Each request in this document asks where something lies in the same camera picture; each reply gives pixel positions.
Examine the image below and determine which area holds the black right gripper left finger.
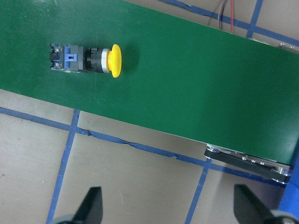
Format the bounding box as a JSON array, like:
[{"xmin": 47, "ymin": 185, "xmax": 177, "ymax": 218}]
[{"xmin": 71, "ymin": 187, "xmax": 103, "ymax": 224}]

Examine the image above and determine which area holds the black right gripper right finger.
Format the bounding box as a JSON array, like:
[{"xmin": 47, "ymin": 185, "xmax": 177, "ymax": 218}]
[{"xmin": 234, "ymin": 184, "xmax": 276, "ymax": 224}]

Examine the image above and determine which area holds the yellow push button switch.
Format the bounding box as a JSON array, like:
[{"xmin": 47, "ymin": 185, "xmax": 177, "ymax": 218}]
[{"xmin": 50, "ymin": 44, "xmax": 122, "ymax": 78}]

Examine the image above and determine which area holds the green conveyor belt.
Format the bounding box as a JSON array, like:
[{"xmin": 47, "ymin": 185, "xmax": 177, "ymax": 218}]
[{"xmin": 0, "ymin": 0, "xmax": 299, "ymax": 185}]

